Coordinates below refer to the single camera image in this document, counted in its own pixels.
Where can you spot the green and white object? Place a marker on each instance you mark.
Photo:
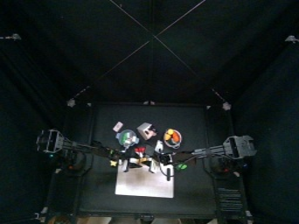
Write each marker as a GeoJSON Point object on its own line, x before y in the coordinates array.
{"type": "Point", "coordinates": [146, 131]}

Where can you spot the grey frame clamp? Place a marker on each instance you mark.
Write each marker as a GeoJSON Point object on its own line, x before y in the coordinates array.
{"type": "Point", "coordinates": [71, 102]}
{"type": "Point", "coordinates": [226, 106]}
{"type": "Point", "coordinates": [292, 38]}
{"type": "Point", "coordinates": [15, 37]}

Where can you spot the orange toy food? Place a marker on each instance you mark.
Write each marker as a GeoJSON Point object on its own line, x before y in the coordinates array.
{"type": "Point", "coordinates": [177, 136]}

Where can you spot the white toy piece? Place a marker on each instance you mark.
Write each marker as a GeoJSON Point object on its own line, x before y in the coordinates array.
{"type": "Point", "coordinates": [160, 146]}

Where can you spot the blue plate with green toy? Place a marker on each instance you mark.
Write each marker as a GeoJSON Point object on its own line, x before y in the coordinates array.
{"type": "Point", "coordinates": [128, 138]}

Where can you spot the red toy food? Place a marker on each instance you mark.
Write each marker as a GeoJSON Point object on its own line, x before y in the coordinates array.
{"type": "Point", "coordinates": [140, 150]}

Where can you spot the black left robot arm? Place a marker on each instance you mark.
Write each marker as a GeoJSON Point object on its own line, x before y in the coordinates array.
{"type": "Point", "coordinates": [74, 145]}

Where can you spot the green toy food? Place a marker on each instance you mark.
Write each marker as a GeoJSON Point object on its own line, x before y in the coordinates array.
{"type": "Point", "coordinates": [182, 166]}

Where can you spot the white rectangular board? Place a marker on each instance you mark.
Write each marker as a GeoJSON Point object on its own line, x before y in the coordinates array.
{"type": "Point", "coordinates": [145, 183]}

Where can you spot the yellow star toy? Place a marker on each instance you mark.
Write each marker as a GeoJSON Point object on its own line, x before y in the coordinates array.
{"type": "Point", "coordinates": [114, 163]}

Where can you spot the yellow toy food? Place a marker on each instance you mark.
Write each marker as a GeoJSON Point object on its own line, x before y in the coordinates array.
{"type": "Point", "coordinates": [169, 134]}

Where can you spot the bowl rimmed red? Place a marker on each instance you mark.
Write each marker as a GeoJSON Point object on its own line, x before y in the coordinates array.
{"type": "Point", "coordinates": [173, 138]}

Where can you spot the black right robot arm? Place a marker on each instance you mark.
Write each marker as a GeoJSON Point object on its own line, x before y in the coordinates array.
{"type": "Point", "coordinates": [218, 150]}

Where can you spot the small pink card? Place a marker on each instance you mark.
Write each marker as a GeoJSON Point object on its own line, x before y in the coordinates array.
{"type": "Point", "coordinates": [118, 126]}

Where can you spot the yellow white egg sushi toy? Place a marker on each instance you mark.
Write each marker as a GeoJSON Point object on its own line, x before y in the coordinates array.
{"type": "Point", "coordinates": [142, 160]}

